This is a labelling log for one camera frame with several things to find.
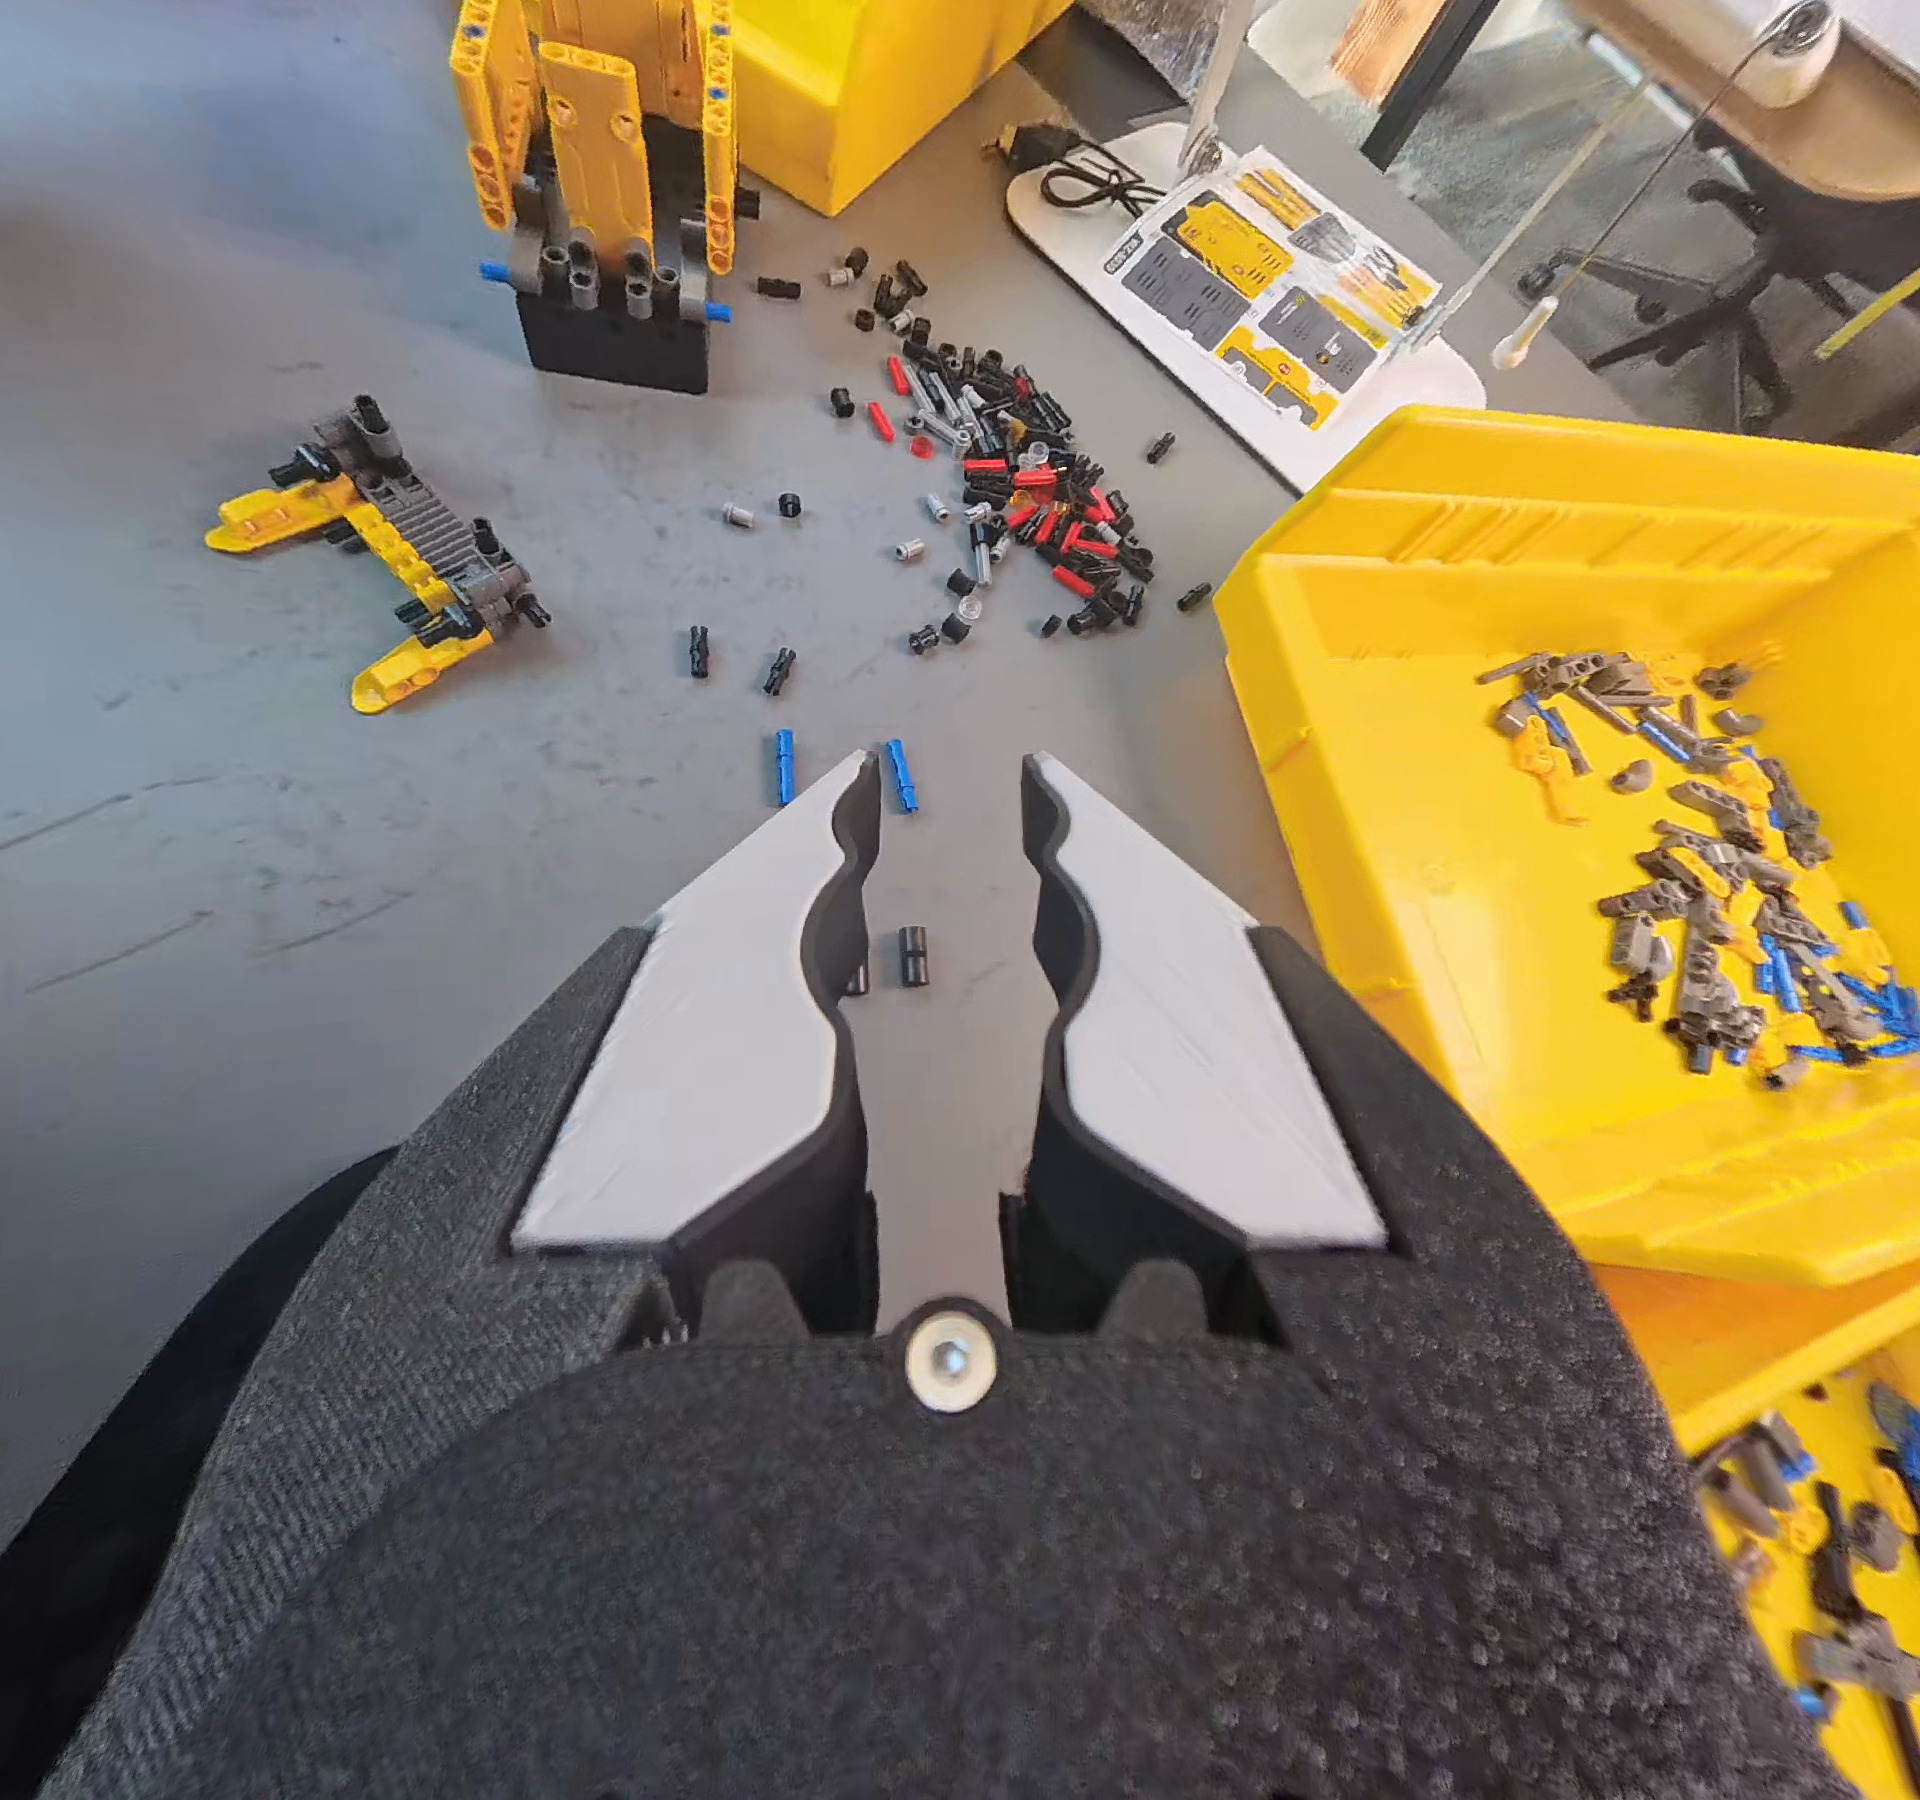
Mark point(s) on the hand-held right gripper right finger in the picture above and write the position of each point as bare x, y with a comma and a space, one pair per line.
1199, 1080

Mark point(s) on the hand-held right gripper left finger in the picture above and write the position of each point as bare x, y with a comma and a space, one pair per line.
676, 1080

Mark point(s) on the yellow plastic bin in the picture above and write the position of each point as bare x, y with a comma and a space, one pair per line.
1425, 930
1650, 1336
899, 76

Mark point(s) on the blue grey lego parts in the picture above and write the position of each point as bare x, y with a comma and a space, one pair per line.
1695, 900

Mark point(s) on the pile of small lego pins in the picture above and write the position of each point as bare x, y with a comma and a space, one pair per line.
1050, 509

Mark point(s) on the grey grille yellow lego assembly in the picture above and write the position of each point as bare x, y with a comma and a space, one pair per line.
434, 524

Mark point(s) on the yellow lego blade with connector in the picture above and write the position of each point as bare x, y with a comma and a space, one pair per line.
271, 519

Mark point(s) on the yellow black lego robot model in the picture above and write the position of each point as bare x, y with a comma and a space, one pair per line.
600, 122

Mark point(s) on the loose grey black lego parts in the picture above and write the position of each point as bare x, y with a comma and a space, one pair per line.
1846, 1665

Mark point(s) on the white book stand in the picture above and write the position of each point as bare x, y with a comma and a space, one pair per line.
1432, 374

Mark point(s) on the sticker sheet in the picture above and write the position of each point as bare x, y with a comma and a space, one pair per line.
1199, 286

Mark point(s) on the black office chair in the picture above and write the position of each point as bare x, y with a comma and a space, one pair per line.
1771, 225

